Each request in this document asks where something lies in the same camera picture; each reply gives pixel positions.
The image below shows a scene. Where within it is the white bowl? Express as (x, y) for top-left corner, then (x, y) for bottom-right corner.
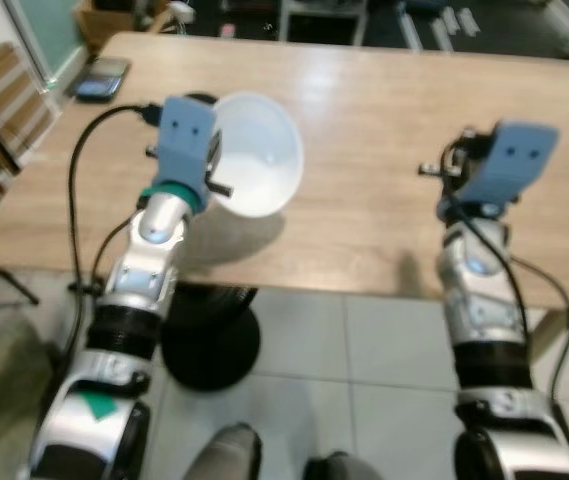
(207, 92), (305, 219)

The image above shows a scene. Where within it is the light wooden table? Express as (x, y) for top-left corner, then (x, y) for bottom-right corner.
(0, 32), (569, 346)

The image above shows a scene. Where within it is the black smartphone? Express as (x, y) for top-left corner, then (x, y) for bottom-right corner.
(74, 57), (132, 103)

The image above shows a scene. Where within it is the brown cardboard box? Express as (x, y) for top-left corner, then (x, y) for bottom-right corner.
(72, 0), (180, 51)

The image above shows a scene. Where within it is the wooden slatted rack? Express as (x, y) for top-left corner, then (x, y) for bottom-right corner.
(0, 42), (55, 176)

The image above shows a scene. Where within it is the grey robot left leg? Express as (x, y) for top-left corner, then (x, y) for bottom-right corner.
(184, 423), (263, 480)

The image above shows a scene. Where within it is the grey robot leg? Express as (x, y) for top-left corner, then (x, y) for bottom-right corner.
(184, 423), (263, 480)
(304, 452), (385, 480)

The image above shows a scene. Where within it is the grey robot right leg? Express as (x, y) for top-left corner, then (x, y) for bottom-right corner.
(304, 452), (385, 480)

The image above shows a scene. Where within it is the grey-blue left wrist camera mount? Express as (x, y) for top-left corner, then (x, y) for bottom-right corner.
(154, 96), (221, 191)

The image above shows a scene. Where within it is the grey-blue wrist camera mount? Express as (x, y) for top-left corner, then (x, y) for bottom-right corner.
(454, 122), (560, 206)
(154, 96), (221, 191)

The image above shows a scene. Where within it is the grey-blue right wrist camera mount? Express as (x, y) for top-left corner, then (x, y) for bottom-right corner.
(454, 122), (560, 206)

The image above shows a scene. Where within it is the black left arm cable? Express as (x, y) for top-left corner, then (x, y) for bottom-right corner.
(39, 100), (165, 421)

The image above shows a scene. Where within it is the black round pedestal base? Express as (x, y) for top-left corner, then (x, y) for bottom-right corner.
(161, 285), (262, 393)

